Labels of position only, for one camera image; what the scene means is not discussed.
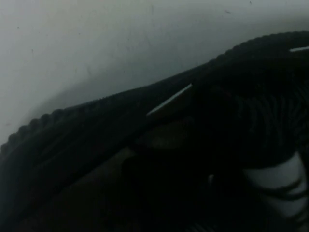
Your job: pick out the black sneaker with white label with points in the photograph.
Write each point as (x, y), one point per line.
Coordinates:
(217, 116)

